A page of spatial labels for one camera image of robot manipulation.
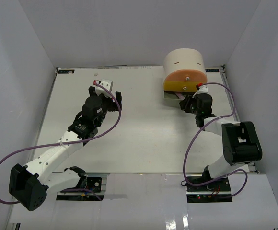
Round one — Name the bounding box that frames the grey bottom drawer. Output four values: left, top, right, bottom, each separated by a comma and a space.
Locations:
163, 91, 188, 108

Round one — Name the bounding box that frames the yellow drawer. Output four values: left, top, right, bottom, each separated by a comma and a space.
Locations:
163, 81, 203, 92

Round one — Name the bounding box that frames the orange top drawer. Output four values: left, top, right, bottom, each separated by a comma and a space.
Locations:
165, 69, 207, 83

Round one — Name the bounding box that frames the pink highlighter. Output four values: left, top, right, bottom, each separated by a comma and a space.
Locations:
175, 92, 185, 100

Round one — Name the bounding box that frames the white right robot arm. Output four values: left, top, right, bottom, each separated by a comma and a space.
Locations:
179, 93, 263, 191

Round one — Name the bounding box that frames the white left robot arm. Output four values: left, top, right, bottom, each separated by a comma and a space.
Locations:
9, 81, 122, 211

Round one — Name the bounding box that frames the round beige drawer cabinet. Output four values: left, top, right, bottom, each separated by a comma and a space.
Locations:
163, 48, 206, 76

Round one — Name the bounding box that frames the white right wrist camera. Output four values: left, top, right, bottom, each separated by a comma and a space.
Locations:
192, 83, 209, 98

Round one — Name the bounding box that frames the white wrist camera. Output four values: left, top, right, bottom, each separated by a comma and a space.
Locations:
93, 79, 113, 93
192, 83, 209, 98

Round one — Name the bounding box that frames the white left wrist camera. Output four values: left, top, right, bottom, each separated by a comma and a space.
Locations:
93, 79, 113, 93

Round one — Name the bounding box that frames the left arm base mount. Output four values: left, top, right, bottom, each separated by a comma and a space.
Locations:
56, 176, 107, 201

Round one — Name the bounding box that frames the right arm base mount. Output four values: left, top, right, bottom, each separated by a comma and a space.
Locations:
181, 178, 232, 204

